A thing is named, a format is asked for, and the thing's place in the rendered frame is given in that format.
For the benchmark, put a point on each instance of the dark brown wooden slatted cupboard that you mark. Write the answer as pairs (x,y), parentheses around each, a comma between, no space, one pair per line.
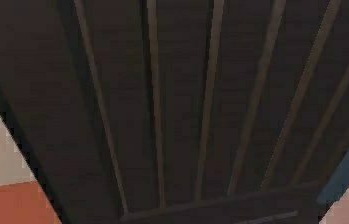
(182,100)

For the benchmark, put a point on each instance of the dark blue shiny object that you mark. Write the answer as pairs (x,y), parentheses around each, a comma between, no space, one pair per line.
(340,180)

